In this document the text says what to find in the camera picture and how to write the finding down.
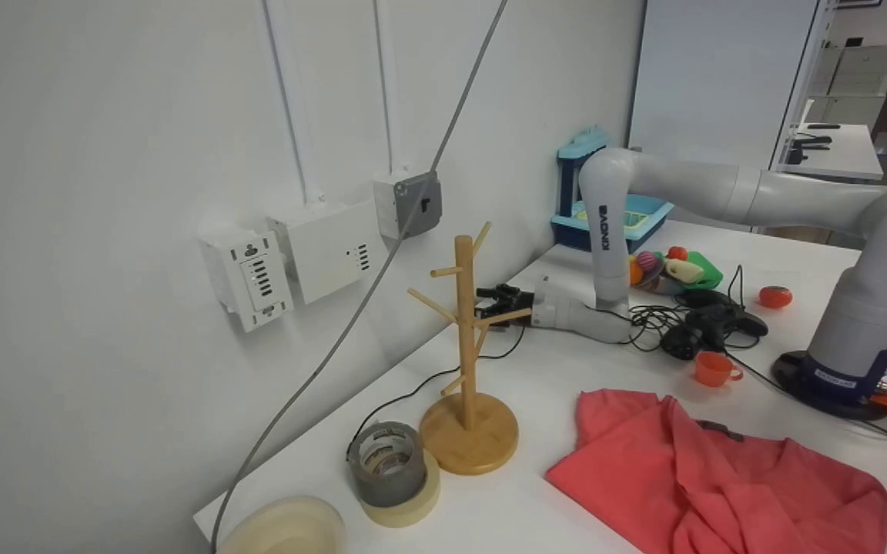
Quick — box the orange plastic cup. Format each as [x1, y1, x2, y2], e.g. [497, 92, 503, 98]
[692, 352, 741, 388]

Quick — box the black power strip plug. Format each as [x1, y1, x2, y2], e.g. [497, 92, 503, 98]
[475, 284, 537, 325]

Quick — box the coral red cloth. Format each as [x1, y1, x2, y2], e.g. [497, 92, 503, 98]
[544, 388, 887, 554]

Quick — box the grey wall junction box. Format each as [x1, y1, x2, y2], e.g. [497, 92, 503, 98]
[372, 170, 445, 239]

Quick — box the blue plastic rack tray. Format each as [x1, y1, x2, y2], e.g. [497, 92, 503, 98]
[551, 126, 672, 251]

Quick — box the blue black robot base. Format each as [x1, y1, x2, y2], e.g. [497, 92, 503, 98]
[771, 352, 887, 421]

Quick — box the black cable bundle device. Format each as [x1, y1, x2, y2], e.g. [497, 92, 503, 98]
[660, 290, 767, 359]

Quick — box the grey duct tape roll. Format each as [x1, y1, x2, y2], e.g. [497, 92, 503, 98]
[346, 421, 424, 508]

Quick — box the grey wall cable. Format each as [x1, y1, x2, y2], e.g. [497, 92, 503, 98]
[206, 0, 511, 554]

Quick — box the background white desk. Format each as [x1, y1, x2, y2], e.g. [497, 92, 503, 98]
[777, 118, 885, 182]

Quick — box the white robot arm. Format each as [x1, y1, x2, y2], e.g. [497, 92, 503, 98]
[532, 148, 887, 391]

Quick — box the white wall socket box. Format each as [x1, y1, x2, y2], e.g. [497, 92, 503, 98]
[199, 228, 292, 333]

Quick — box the green toy food container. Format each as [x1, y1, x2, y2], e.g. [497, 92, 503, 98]
[627, 244, 728, 300]

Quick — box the cream plastic bowl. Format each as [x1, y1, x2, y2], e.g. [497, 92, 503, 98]
[222, 496, 346, 554]

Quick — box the cream masking tape roll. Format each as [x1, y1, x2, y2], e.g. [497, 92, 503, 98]
[365, 467, 439, 528]

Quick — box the red round toy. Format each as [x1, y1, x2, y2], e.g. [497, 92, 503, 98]
[757, 285, 793, 310]

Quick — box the wooden mug tree stand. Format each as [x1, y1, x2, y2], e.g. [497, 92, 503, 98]
[418, 228, 521, 475]

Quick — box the white wall junction box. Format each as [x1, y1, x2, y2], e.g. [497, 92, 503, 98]
[272, 202, 380, 305]

